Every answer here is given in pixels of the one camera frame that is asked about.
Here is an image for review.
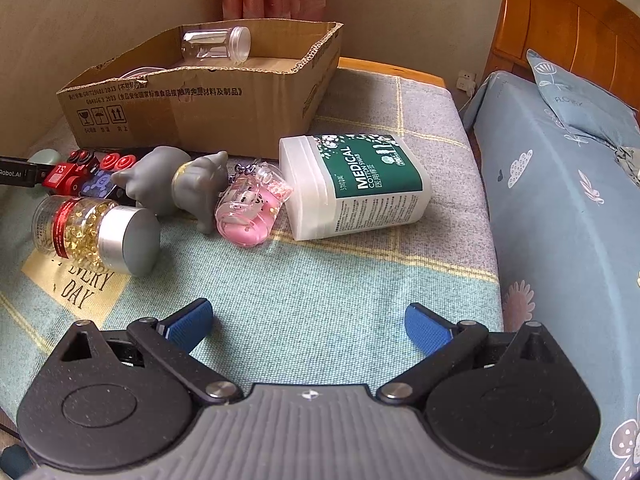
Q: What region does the brown cardboard box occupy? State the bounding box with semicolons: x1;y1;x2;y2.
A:
56;21;344;158

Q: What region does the pink keychain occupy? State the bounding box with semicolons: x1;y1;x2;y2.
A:
215;160;294;248

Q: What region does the wooden table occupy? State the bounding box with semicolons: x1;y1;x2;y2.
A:
337;57;447;88

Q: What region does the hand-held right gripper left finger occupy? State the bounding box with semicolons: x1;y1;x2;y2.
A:
46;298;246;407

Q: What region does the clear plastic jar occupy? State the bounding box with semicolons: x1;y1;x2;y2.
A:
181;26;252;67

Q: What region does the red toy bus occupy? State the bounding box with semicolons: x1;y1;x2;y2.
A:
41;149;100;197

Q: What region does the white cotton swab box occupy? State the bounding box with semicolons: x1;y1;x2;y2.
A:
278;132;433;242

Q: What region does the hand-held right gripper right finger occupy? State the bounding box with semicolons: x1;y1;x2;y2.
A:
375;302;577;407

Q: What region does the blue flower print pillow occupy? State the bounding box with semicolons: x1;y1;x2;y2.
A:
526;49;640;148

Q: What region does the blue printed bed sheet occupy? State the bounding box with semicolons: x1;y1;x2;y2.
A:
462;71;640;480

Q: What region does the capsule bottle with silver cap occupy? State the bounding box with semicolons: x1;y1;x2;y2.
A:
31;195;162;278

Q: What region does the grey crumpled cloth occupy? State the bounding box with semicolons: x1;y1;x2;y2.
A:
614;145;640;186

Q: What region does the grey animal figurine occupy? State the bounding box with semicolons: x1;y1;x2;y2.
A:
111;146;230;235

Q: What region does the wooden headboard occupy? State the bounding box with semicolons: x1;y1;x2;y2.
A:
482;0;640;111

